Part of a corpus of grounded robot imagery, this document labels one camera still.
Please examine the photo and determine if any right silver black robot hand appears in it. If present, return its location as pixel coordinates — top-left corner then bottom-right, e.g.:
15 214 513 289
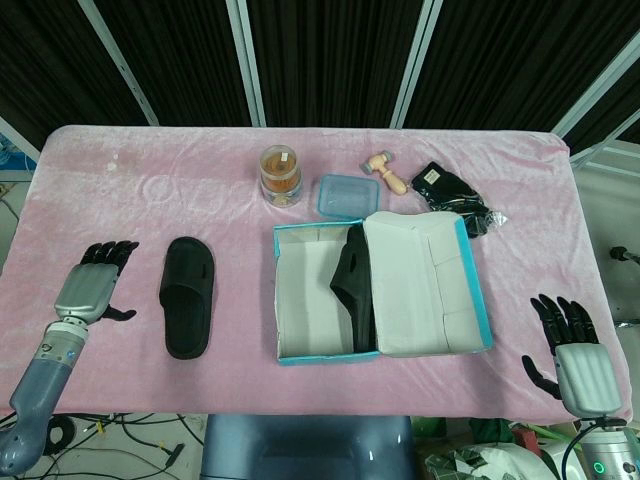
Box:
521 293 627 419

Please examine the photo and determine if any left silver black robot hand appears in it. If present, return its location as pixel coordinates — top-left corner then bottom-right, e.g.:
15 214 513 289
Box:
53 240 141 322

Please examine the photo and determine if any black slipper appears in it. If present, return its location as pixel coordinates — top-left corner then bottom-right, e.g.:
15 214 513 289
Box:
157 236 217 360
329 225 380 354

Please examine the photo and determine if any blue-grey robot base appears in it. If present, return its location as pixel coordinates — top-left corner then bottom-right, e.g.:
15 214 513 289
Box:
201 413 419 480

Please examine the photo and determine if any teal cardboard shoe box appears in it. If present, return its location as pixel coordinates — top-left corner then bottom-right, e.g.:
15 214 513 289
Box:
272 209 496 367

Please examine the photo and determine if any blue-rimmed clear plastic container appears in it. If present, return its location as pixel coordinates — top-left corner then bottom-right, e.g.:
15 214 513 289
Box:
314 173 381 221

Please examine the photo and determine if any pink plush table cloth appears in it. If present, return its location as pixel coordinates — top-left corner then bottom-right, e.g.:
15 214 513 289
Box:
0 124 634 417

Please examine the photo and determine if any black stand head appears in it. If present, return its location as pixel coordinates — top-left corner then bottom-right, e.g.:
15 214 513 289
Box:
608 244 640 267

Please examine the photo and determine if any black curtain partition panel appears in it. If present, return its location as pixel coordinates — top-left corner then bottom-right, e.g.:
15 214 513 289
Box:
0 0 152 154
246 0 424 128
94 0 251 127
403 0 640 132

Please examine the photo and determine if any clear jar with orange bands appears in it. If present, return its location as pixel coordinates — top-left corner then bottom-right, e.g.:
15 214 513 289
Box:
258 144 304 195

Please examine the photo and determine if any white partition frame post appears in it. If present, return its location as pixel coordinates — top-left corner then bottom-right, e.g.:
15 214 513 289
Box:
388 0 437 128
78 0 162 126
228 0 268 127
548 29 640 166

